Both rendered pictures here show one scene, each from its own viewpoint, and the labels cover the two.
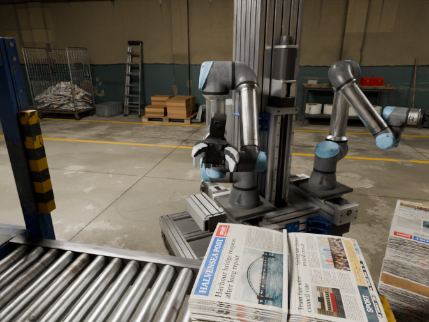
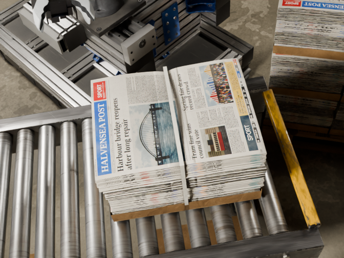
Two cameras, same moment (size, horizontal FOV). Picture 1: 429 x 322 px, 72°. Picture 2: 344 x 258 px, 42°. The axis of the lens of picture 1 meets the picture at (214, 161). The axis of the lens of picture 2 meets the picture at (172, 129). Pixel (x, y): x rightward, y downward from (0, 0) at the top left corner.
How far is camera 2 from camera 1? 0.38 m
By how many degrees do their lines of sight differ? 37
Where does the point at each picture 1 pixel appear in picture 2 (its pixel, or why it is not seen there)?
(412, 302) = (303, 65)
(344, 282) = (228, 117)
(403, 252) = (292, 22)
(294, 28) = not seen: outside the picture
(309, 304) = (201, 150)
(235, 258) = (123, 123)
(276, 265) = (165, 117)
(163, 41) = not seen: outside the picture
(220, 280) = (117, 153)
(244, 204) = (105, 9)
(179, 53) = not seen: outside the picture
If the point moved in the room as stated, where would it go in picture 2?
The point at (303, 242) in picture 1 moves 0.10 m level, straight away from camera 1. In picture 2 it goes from (186, 79) to (185, 49)
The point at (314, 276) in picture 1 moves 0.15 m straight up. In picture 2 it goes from (201, 119) to (199, 74)
